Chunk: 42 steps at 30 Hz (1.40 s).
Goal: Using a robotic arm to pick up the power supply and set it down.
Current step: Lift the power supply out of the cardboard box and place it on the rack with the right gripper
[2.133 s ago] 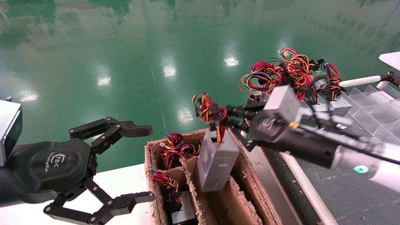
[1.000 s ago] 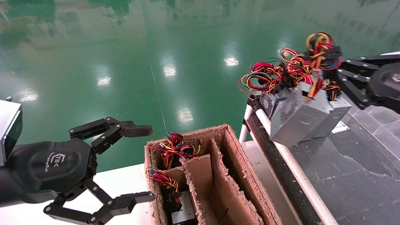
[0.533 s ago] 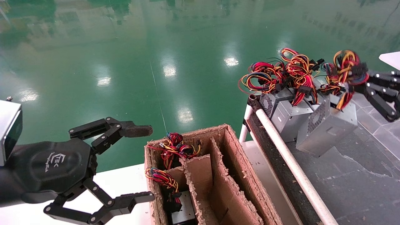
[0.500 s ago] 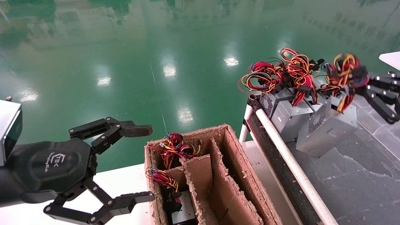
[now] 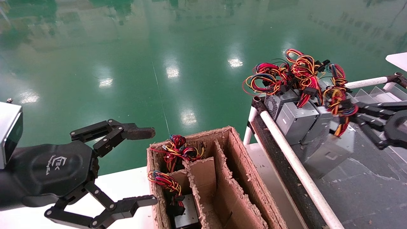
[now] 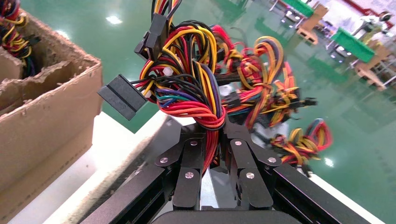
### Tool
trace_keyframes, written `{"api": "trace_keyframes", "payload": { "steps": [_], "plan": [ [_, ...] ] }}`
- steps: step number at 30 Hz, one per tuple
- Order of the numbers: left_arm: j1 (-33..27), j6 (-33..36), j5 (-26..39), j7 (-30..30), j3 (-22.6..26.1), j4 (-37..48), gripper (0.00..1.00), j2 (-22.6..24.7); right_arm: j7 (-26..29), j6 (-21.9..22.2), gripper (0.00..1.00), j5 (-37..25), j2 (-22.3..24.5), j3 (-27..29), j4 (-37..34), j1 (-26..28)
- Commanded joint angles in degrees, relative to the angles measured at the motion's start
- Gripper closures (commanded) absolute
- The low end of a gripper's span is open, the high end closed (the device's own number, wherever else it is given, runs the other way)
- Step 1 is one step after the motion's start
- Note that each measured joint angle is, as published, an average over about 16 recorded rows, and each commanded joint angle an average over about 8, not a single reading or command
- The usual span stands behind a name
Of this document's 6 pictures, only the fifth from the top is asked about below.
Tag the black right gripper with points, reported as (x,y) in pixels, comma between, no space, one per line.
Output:
(397,128)

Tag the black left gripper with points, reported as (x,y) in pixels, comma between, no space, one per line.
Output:
(54,171)

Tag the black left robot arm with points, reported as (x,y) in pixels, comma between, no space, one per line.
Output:
(6,190)

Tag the black pipe connector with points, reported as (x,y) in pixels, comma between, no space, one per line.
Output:
(258,103)
(399,79)

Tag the white table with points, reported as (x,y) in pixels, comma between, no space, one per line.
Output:
(399,62)

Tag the grey power supply mesh face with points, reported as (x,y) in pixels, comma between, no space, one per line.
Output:
(294,122)

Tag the worn cardboard box with dividers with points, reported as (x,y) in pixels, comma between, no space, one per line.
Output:
(235,197)

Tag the white vertical pipe leg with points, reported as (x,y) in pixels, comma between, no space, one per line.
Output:
(249,127)

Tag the long white rail pipe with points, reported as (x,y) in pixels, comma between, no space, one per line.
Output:
(302,171)

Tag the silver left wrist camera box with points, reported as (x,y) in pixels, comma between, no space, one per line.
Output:
(9,133)

